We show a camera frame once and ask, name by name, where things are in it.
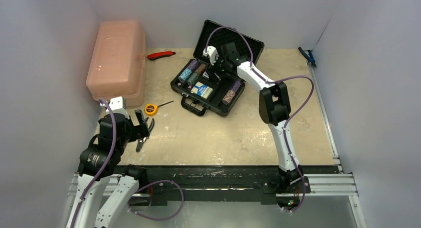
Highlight black poker set case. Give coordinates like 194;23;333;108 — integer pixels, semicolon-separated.
170;20;265;116

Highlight blue Texas Hold'em card box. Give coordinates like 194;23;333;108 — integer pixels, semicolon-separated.
191;82;213;99

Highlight purple black poker chip roll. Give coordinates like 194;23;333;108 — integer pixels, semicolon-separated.
230;80;242;93

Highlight orange blue poker chip roll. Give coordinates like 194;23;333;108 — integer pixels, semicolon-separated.
222;89;236;105

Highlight blue backed playing card deck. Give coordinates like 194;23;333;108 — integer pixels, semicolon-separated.
202;72;210;80

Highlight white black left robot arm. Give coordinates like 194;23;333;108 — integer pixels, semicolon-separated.
67;96;150;228

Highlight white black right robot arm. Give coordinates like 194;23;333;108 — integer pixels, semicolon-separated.
203;46;302;192

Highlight yellow tape measure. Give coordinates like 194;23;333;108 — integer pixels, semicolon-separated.
144;100;174;116

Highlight brown black poker chip roll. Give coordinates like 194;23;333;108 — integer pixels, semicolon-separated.
196;64;207;76

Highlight green blue poker chip roll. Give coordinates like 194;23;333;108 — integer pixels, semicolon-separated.
187;72;200;86

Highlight lavender poker chip roll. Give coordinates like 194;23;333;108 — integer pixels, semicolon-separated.
187;60;201;72

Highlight light blue poker chip roll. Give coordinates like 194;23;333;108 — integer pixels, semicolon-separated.
178;68;192;83

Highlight pink translucent plastic storage box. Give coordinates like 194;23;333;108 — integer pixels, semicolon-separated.
86;20;146;106

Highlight red utility knife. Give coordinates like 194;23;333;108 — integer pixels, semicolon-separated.
147;51;176;61

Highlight black grey wire stripper pliers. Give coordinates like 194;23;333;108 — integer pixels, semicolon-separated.
136;118;155;152

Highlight blue handled pliers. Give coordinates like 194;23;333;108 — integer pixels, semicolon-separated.
298;47;317;68

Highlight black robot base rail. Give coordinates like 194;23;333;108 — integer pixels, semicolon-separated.
108;164;340;207

